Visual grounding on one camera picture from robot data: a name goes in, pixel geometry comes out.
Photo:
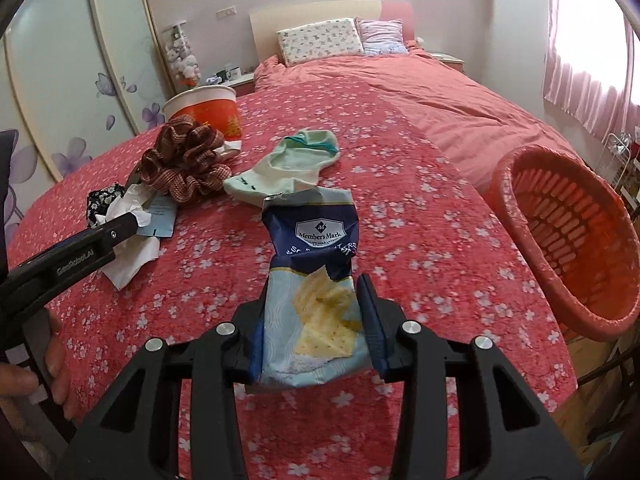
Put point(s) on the clear plush toy container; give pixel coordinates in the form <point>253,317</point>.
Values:
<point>182,60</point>

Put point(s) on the light blue tube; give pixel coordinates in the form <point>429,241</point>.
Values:
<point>162,220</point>

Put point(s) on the beige and pink headboard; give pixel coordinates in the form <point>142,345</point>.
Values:
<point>300,15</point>

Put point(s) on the red floral bedspread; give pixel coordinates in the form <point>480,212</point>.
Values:
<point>425,260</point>

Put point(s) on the pink curtain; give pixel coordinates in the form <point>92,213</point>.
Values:
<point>575,75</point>

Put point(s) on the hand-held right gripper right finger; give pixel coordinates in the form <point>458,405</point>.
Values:
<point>373,321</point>

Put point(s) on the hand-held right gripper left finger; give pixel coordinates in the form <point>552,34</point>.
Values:
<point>244,331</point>

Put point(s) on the pink duvet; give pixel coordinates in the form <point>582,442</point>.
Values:
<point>425,95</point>

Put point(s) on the light green sock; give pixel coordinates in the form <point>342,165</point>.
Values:
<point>285,170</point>

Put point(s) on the brown mesh mat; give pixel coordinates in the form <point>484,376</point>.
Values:
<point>185,160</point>

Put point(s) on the beige nightstand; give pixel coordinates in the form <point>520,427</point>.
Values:
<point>450,61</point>

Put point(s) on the person's left hand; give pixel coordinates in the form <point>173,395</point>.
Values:
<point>59,360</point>

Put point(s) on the white tissue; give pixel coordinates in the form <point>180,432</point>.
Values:
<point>135,260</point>

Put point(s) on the wardrobe with purple flowers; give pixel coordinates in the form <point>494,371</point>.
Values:
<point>60,60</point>

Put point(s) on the pink nightstand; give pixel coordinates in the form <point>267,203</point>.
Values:
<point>242,86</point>

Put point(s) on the red and white paper cup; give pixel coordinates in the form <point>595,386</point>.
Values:
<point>210,110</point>

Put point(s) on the pink striped pillow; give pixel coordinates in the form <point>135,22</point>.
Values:
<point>382,35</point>

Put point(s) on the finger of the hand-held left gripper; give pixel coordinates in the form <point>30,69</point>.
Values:
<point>117,230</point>

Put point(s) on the blue cracker packet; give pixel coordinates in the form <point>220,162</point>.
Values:
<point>310,260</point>

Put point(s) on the red plastic basket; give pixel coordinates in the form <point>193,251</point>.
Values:
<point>565,240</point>

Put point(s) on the white floral pillow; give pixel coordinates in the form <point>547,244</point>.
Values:
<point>320,40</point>

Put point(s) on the black floral cloth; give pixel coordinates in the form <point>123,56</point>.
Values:
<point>102,200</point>

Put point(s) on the white wall outlet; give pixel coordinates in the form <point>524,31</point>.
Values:
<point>225,11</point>

